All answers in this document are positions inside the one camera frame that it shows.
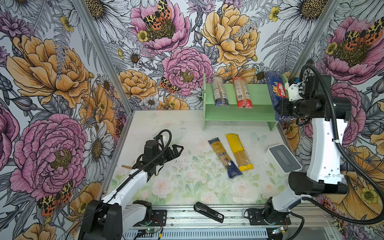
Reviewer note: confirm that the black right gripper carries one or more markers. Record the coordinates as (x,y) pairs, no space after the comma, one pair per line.
(283,110)

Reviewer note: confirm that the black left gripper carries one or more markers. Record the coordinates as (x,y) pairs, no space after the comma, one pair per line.
(171,156)

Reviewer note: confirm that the blue Barilla spaghetti bag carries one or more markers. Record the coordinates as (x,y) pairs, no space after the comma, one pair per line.
(277,91)

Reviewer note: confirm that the blue and clear spaghetti bag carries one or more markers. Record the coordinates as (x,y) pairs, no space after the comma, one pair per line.
(223,156)

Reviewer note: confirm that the red spaghetti bag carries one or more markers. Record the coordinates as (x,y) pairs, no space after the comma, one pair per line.
(243,96)

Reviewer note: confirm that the clear spaghetti bag dark ends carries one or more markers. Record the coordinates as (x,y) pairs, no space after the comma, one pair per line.
(219,92)

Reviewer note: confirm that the yellow pasta bag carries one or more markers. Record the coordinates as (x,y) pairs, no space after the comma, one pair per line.
(239,152)

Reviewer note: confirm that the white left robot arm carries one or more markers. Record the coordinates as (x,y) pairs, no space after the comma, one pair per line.
(107,218)

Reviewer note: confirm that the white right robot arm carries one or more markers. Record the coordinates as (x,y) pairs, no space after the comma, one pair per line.
(311,98)

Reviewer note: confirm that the green wooden shelf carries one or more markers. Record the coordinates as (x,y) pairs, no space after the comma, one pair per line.
(262,110)

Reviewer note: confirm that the wooden stick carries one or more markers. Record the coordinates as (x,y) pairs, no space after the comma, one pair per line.
(126,167)

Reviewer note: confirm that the white grey tissue box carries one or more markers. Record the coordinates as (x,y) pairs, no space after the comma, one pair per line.
(282,160)

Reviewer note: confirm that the black handheld device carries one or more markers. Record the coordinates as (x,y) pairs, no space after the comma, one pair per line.
(208,212)

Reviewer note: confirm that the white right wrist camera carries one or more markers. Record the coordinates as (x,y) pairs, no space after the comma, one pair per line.
(295,90)

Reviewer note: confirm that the aluminium frame rail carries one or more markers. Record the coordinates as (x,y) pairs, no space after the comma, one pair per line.
(184,223)

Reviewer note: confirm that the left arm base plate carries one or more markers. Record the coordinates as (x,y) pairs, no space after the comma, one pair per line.
(158,219)

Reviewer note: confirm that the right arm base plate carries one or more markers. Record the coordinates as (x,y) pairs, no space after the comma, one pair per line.
(260,217)

